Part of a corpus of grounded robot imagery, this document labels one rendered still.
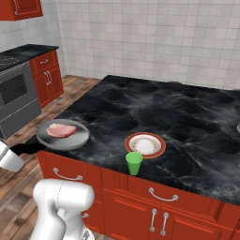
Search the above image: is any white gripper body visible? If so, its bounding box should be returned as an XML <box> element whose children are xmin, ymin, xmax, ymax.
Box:
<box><xmin>0</xmin><ymin>139</ymin><xmax>24</xmax><ymax>173</ymax></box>

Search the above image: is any pink raw steak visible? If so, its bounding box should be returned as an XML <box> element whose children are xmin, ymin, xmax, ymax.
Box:
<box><xmin>46</xmin><ymin>122</ymin><xmax>78</xmax><ymax>139</ymax></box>

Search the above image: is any white plate with red rim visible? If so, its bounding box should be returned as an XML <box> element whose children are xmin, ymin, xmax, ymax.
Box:
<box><xmin>124</xmin><ymin>131</ymin><xmax>167</xmax><ymax>160</ymax></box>

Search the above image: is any grey stove with oven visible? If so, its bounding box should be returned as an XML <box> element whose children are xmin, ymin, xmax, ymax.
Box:
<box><xmin>0</xmin><ymin>54</ymin><xmax>42</xmax><ymax>139</ymax></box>

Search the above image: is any red drawer front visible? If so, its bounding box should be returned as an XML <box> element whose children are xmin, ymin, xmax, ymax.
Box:
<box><xmin>37</xmin><ymin>150</ymin><xmax>103</xmax><ymax>203</ymax></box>
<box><xmin>127</xmin><ymin>175</ymin><xmax>227</xmax><ymax>221</ymax></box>

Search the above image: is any red base cupboard run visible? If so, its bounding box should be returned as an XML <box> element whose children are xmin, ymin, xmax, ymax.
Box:
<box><xmin>29</xmin><ymin>49</ymin><xmax>65</xmax><ymax>109</ymax></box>

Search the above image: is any red cupboard door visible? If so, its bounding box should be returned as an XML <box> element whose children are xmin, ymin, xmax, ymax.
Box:
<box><xmin>103</xmin><ymin>188</ymin><xmax>162</xmax><ymax>240</ymax></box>
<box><xmin>158</xmin><ymin>205</ymin><xmax>234</xmax><ymax>240</ymax></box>
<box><xmin>82</xmin><ymin>200</ymin><xmax>106</xmax><ymax>234</ymax></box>

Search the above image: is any green cup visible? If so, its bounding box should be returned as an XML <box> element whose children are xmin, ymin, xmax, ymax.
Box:
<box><xmin>125</xmin><ymin>151</ymin><xmax>144</xmax><ymax>176</ymax></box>

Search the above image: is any grey pan with black handle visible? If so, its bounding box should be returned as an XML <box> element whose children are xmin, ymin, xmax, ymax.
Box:
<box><xmin>10</xmin><ymin>118</ymin><xmax>91</xmax><ymax>158</ymax></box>

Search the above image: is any silver curved drawer handle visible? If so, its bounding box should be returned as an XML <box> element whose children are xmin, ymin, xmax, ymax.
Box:
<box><xmin>147</xmin><ymin>187</ymin><xmax>179</xmax><ymax>203</ymax></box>
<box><xmin>52</xmin><ymin>167</ymin><xmax>84</xmax><ymax>182</ymax></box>

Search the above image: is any red wall cupboard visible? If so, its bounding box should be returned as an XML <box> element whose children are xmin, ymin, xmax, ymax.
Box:
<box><xmin>0</xmin><ymin>0</ymin><xmax>44</xmax><ymax>23</ymax></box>

